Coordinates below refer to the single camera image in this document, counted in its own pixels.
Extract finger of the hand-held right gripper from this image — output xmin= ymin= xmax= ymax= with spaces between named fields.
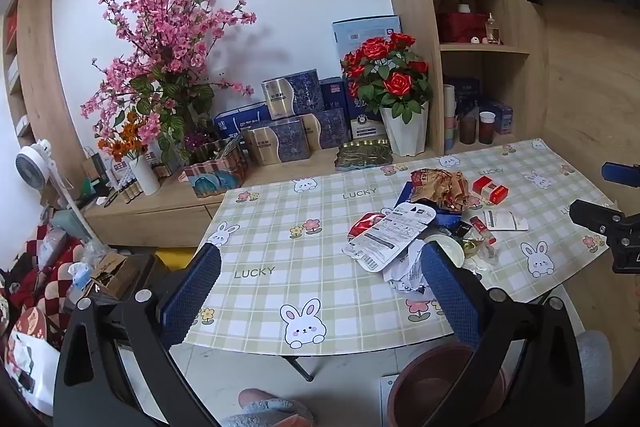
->
xmin=569 ymin=199 xmax=624 ymax=233
xmin=601 ymin=162 xmax=640 ymax=184

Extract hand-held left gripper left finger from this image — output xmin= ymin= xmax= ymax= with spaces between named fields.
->
xmin=52 ymin=243 xmax=223 ymax=427

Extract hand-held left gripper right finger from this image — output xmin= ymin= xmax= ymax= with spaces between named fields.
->
xmin=419 ymin=239 xmax=586 ymax=427

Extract brown plastic bin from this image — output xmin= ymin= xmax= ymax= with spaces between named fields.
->
xmin=387 ymin=342 xmax=511 ymax=427

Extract red foil wrapper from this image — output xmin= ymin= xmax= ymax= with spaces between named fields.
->
xmin=348 ymin=211 xmax=391 ymax=240

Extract red cigarette box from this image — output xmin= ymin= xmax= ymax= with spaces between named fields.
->
xmin=471 ymin=175 xmax=510 ymax=205

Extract white round lid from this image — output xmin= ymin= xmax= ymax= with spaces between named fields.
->
xmin=422 ymin=234 xmax=466 ymax=268

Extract crumpled white paper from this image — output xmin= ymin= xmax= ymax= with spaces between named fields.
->
xmin=382 ymin=242 xmax=433 ymax=303

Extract green gold wrapper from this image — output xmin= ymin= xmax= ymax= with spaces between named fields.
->
xmin=460 ymin=239 xmax=498 ymax=268

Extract blue cardboard box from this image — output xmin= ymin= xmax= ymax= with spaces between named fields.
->
xmin=394 ymin=184 xmax=463 ymax=238

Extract white blister card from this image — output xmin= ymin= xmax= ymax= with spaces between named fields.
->
xmin=341 ymin=205 xmax=436 ymax=272

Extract white printed card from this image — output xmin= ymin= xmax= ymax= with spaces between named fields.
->
xmin=482 ymin=210 xmax=530 ymax=232

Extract wooden sideboard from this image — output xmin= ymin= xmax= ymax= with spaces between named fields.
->
xmin=82 ymin=146 xmax=416 ymax=248

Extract crumpled brown paper bag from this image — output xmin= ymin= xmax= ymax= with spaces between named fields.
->
xmin=410 ymin=168 xmax=471 ymax=212

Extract checkered rabbit print tablecloth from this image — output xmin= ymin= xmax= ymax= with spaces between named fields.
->
xmin=181 ymin=138 xmax=621 ymax=358

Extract row of small brown bottles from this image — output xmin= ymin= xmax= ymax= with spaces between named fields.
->
xmin=102 ymin=179 xmax=143 ymax=208

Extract patterned tissue box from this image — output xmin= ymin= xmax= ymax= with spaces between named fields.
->
xmin=179 ymin=141 xmax=251 ymax=198

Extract person's leg in fleece pants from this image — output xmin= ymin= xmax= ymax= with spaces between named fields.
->
xmin=575 ymin=329 xmax=613 ymax=425

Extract white vase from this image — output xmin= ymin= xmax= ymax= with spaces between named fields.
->
xmin=129 ymin=153 xmax=162 ymax=196

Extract black table leg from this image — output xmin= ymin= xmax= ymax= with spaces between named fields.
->
xmin=280 ymin=354 xmax=316 ymax=383

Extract purple box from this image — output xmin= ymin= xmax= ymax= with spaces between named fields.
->
xmin=492 ymin=102 xmax=515 ymax=136

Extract red cup white rim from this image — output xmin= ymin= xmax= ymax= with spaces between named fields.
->
xmin=478 ymin=111 xmax=497 ymax=145

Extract person's foot in grey slipper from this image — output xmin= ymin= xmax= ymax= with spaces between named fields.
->
xmin=220 ymin=388 xmax=316 ymax=427

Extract brown cup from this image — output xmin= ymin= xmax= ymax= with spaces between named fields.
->
xmin=459 ymin=114 xmax=480 ymax=145

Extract purple artificial flowers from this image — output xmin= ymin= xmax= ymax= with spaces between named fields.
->
xmin=182 ymin=131 xmax=216 ymax=152

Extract red checkered blanket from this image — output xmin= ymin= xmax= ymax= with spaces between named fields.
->
xmin=0 ymin=222 xmax=86 ymax=338

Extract green gold patterned tray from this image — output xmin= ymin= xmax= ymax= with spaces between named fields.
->
xmin=334 ymin=138 xmax=396 ymax=171

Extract orange artificial flowers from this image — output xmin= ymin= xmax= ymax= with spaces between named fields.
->
xmin=97 ymin=112 xmax=151 ymax=162

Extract red roses in white pot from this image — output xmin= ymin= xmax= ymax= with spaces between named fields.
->
xmin=341 ymin=33 xmax=433 ymax=158

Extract stack of pastel paper cups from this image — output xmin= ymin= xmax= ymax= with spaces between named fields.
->
xmin=443 ymin=84 xmax=458 ymax=154

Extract blue patterned gift box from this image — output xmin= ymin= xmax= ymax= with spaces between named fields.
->
xmin=241 ymin=118 xmax=307 ymax=166
xmin=301 ymin=109 xmax=351 ymax=152
xmin=261 ymin=69 xmax=326 ymax=120

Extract dark blue printed card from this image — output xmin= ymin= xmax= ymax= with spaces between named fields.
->
xmin=456 ymin=79 xmax=482 ymax=112

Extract blue white carton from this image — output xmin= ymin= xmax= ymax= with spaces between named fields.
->
xmin=214 ymin=104 xmax=271 ymax=140

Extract white stand fan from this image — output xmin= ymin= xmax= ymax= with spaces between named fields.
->
xmin=14 ymin=139 xmax=96 ymax=240

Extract red basket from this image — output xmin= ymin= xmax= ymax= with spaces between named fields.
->
xmin=436 ymin=0 xmax=493 ymax=44

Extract dark blue box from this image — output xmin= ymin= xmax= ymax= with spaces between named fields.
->
xmin=320 ymin=78 xmax=346 ymax=112

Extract wooden shelf unit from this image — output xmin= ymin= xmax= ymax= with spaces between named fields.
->
xmin=365 ymin=0 xmax=551 ymax=158

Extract pink artificial blossom bouquet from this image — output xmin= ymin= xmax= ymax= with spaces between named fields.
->
xmin=80 ymin=0 xmax=257 ymax=158

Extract large light blue box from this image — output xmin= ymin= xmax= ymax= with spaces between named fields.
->
xmin=332 ymin=15 xmax=402 ymax=58

